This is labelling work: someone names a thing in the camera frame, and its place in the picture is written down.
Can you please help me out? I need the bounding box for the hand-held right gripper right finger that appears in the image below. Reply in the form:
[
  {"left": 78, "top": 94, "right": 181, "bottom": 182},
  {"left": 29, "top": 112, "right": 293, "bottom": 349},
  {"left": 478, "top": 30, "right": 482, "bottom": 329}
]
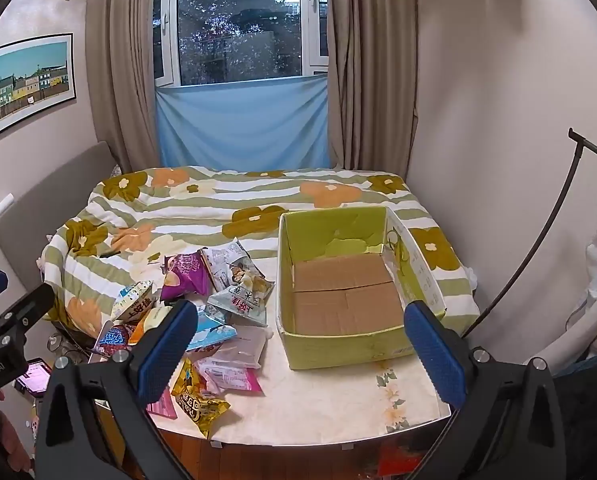
[{"left": 403, "top": 300, "right": 566, "bottom": 480}]

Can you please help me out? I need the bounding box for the yellow snack packet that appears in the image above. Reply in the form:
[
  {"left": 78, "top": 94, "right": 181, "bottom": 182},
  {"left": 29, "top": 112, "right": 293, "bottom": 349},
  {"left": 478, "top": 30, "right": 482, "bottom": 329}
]
[{"left": 171, "top": 357, "right": 232, "bottom": 440}]

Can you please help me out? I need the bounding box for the flat pink snack packet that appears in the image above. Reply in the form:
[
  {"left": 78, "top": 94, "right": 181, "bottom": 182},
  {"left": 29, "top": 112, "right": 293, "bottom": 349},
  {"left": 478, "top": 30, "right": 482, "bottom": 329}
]
[{"left": 146, "top": 385, "right": 178, "bottom": 420}]

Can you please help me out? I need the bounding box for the purple snack packet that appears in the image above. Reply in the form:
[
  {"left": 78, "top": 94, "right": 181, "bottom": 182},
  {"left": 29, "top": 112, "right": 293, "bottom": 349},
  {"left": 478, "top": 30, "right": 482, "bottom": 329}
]
[{"left": 159, "top": 251, "right": 210, "bottom": 306}]

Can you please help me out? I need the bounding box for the orange snack packet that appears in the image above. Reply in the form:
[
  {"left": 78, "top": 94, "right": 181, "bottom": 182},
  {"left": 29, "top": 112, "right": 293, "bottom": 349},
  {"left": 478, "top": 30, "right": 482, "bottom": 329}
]
[{"left": 127, "top": 307, "right": 172, "bottom": 346}]

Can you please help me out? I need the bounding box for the green cardboard box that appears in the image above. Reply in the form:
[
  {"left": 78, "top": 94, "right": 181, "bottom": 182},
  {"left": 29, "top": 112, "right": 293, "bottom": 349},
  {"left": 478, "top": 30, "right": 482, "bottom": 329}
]
[{"left": 277, "top": 206, "right": 447, "bottom": 371}]

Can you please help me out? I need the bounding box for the light blue snack packet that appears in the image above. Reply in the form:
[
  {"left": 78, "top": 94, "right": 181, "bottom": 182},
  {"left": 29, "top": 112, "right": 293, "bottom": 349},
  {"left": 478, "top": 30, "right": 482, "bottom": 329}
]
[{"left": 186, "top": 305, "right": 239, "bottom": 353}]

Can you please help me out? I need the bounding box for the beige curtain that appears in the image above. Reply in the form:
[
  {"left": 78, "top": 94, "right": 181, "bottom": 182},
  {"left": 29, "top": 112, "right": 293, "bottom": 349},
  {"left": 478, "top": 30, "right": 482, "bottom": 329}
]
[
  {"left": 85, "top": 0, "right": 164, "bottom": 173},
  {"left": 325, "top": 0, "right": 420, "bottom": 183}
]

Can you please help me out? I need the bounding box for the grey headboard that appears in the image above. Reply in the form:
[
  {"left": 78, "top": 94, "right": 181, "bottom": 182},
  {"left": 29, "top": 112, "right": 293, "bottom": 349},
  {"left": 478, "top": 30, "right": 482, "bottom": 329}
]
[{"left": 0, "top": 141, "right": 129, "bottom": 306}]

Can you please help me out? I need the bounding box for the dark wire clutter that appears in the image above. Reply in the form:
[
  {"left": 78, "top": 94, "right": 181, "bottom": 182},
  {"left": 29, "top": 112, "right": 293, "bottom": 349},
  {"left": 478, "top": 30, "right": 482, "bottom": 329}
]
[{"left": 46, "top": 330, "right": 96, "bottom": 363}]

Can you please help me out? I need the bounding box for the light blue cloth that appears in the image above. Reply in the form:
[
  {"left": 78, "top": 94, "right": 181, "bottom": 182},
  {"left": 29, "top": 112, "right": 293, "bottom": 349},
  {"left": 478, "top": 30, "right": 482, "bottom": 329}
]
[{"left": 154, "top": 76, "right": 330, "bottom": 168}]

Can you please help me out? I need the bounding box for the floral striped blanket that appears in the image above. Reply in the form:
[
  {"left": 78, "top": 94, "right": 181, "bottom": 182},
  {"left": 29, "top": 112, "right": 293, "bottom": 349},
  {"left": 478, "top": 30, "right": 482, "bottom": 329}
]
[{"left": 41, "top": 165, "right": 479, "bottom": 346}]

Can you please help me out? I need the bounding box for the grey snack packet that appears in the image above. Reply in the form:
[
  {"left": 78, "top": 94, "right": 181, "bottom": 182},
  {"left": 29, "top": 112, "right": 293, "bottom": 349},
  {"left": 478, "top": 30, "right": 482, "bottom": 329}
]
[{"left": 206, "top": 284, "right": 269, "bottom": 328}]

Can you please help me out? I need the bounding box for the black lamp stand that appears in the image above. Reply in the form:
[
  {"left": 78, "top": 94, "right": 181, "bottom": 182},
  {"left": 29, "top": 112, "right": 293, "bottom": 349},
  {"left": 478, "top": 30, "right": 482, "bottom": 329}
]
[{"left": 461, "top": 128, "right": 597, "bottom": 341}]

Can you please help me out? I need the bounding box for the phone with pink screen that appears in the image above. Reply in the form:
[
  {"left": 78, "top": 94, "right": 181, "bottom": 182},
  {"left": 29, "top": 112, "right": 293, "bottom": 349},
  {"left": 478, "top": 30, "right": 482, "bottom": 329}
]
[{"left": 16, "top": 358, "right": 54, "bottom": 397}]

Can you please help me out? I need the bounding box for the clear white snack packet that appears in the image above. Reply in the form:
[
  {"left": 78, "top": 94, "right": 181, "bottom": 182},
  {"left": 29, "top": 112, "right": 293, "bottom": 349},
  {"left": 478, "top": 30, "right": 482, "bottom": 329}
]
[{"left": 198, "top": 325, "right": 269, "bottom": 371}]

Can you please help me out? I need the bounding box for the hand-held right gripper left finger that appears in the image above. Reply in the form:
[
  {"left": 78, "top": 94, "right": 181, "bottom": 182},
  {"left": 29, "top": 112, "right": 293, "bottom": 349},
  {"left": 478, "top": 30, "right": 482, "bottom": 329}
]
[{"left": 34, "top": 299, "right": 199, "bottom": 480}]

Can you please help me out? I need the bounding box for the wall poster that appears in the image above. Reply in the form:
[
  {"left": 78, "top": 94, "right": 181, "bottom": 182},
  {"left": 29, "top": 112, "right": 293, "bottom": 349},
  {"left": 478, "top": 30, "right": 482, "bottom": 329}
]
[{"left": 0, "top": 33, "right": 78, "bottom": 141}]

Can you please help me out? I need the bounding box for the person's left hand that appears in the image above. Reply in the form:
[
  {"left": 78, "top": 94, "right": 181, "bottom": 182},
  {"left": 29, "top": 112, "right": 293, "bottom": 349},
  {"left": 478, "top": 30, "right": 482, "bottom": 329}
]
[{"left": 0, "top": 389, "right": 33, "bottom": 472}]

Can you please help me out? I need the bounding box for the red and blue snack packet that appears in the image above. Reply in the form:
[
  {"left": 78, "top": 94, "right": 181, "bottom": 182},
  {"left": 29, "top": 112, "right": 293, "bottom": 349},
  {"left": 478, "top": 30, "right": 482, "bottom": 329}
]
[{"left": 94, "top": 321, "right": 138, "bottom": 358}]

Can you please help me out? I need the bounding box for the white packet with dark strip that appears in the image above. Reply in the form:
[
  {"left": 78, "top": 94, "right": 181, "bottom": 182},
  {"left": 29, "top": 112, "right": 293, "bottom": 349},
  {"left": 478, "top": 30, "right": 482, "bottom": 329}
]
[{"left": 199, "top": 238, "right": 275, "bottom": 297}]

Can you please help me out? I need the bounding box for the window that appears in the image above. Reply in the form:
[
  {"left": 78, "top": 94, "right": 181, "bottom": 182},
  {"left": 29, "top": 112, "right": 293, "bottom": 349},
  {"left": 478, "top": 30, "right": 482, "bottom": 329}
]
[{"left": 153, "top": 0, "right": 329, "bottom": 87}]

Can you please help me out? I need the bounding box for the cream and blue snack packet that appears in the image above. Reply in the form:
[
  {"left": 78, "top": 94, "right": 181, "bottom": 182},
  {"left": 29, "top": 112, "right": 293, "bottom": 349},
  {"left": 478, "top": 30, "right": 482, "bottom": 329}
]
[{"left": 112, "top": 280, "right": 158, "bottom": 323}]

